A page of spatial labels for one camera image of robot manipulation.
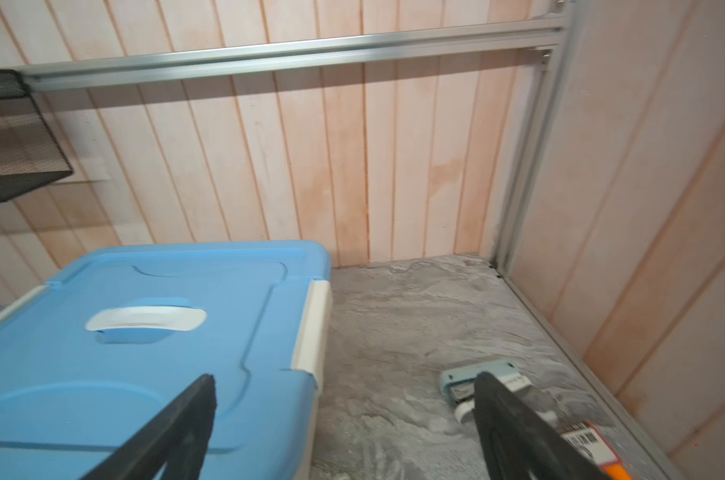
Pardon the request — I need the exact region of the black wire mesh basket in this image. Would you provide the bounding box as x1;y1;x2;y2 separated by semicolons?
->
0;69;74;203

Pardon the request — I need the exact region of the grey stapler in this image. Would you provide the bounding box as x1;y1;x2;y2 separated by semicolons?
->
438;359;532;425

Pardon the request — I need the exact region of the blue plastic bin lid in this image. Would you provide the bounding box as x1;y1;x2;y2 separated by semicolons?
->
0;240;332;480

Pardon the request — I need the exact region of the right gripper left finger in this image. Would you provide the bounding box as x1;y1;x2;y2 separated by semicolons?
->
84;374;218;479

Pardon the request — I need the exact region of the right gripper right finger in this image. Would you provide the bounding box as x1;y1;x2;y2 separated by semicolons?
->
474;372;608;480

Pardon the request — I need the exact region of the white plastic storage bin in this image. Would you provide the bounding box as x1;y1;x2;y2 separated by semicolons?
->
0;278;334;480

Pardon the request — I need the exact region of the pack of coloured markers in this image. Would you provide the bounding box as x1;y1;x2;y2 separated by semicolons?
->
557;421;632;480

